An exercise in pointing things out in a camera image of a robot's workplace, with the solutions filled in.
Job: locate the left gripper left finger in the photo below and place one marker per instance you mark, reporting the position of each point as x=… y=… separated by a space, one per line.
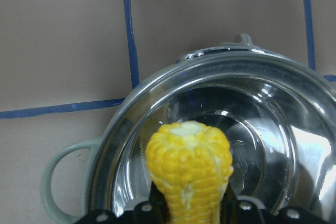
x=154 y=210

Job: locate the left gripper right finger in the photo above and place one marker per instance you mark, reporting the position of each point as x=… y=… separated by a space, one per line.
x=297 y=204

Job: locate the yellow corn cob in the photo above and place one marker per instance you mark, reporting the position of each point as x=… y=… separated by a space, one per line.
x=190 y=164

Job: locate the pale green cooking pot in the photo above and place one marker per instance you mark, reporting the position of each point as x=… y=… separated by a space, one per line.
x=229 y=131

